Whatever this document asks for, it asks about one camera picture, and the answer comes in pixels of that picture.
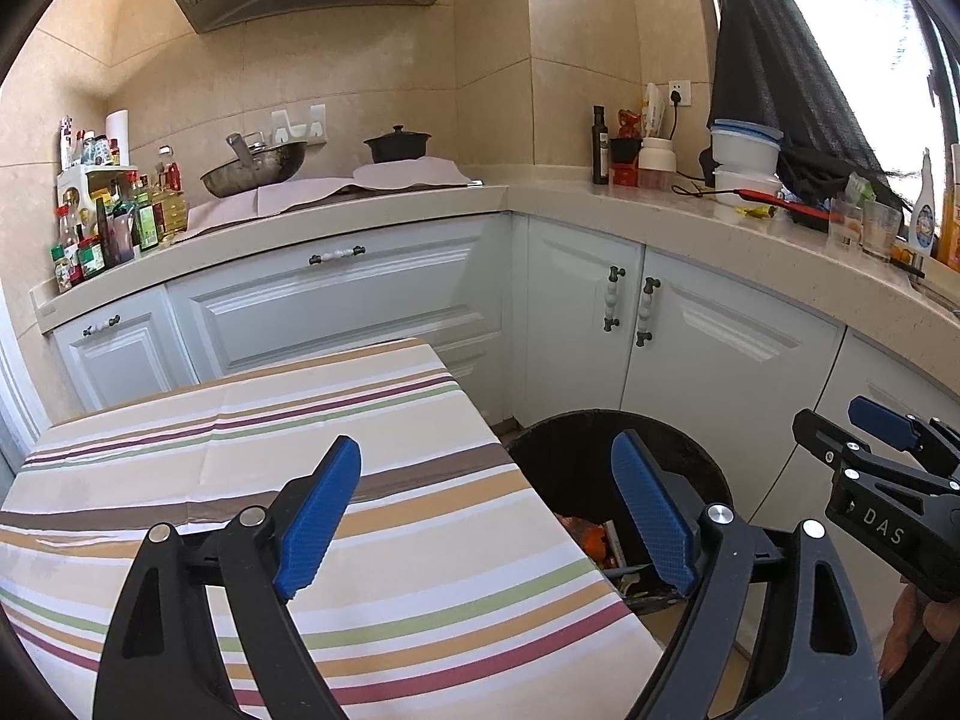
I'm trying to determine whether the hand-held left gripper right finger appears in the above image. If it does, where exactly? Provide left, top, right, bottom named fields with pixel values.
left=610, top=429, right=886, bottom=720

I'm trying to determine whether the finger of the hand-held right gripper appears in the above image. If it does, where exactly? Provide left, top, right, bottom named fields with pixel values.
left=793, top=407, right=960, bottom=500
left=847, top=395, right=960, bottom=481

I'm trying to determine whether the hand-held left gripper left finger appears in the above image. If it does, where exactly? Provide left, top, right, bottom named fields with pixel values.
left=94, top=435, right=363, bottom=720

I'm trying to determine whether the large white toothpaste tube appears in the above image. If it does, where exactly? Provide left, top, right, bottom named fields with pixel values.
left=600, top=517, right=627, bottom=571

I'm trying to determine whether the black waste bin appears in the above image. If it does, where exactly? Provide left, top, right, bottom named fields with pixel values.
left=506, top=409, right=736, bottom=616

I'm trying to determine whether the person's right hand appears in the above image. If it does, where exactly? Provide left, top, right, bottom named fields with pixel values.
left=877, top=581, right=953, bottom=691

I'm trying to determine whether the striped tablecloth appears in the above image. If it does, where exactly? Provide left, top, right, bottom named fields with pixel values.
left=0, top=337, right=665, bottom=720

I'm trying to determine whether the clear glass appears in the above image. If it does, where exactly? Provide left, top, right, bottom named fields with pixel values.
left=825, top=197, right=865, bottom=256
left=861, top=199, right=903, bottom=263

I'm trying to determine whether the white kitchen cabinet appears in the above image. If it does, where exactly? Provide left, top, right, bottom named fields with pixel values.
left=30, top=210, right=960, bottom=616

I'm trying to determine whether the orange bottle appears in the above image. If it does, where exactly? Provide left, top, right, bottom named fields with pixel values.
left=937, top=142, right=960, bottom=271

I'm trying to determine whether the white plastic container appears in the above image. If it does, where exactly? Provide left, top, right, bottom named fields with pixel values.
left=712, top=169, right=785, bottom=207

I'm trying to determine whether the white container blue lid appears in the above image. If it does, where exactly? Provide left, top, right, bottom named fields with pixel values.
left=709, top=118, right=785, bottom=175

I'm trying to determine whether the white jar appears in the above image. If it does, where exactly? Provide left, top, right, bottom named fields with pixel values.
left=637, top=136, right=678, bottom=192

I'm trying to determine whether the white stove cloth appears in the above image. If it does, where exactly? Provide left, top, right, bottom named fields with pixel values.
left=184, top=176, right=376, bottom=233
left=352, top=155, right=472, bottom=191

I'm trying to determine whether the black red grinder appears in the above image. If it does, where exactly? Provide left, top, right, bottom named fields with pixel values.
left=609, top=136, right=642, bottom=188

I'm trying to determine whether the group of condiment bottles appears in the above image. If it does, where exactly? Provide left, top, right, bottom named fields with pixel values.
left=49, top=116, right=190, bottom=295

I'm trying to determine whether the metal wok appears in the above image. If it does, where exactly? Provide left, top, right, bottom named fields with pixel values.
left=199, top=132, right=310, bottom=200

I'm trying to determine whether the dark olive oil bottle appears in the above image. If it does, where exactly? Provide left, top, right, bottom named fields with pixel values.
left=591, top=105, right=610, bottom=186

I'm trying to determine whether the dark curtain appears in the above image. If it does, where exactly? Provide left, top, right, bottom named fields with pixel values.
left=705, top=0, right=908, bottom=200

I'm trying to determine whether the white bag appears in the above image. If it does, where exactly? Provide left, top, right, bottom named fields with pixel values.
left=643, top=82, right=668, bottom=142

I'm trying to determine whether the window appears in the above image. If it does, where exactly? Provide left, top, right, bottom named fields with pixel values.
left=757, top=0, right=960, bottom=188

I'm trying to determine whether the black lidded pot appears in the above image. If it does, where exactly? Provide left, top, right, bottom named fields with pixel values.
left=364, top=125, right=432, bottom=164

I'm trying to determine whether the white spice rack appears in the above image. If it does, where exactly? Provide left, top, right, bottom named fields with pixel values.
left=56, top=163, right=140, bottom=211

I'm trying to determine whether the paper towel roll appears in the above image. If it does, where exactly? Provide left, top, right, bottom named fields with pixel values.
left=105, top=109, right=130, bottom=166

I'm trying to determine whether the red handled tool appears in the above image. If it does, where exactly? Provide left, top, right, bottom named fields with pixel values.
left=733, top=187, right=833, bottom=230

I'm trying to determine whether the black cable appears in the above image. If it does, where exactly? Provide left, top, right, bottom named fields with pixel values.
left=671, top=101, right=721, bottom=200

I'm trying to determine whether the white door frame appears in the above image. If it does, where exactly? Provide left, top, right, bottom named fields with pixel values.
left=0, top=300, right=50, bottom=473

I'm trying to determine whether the white wall hook rack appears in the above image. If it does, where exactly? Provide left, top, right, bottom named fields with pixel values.
left=270, top=103, right=329, bottom=147

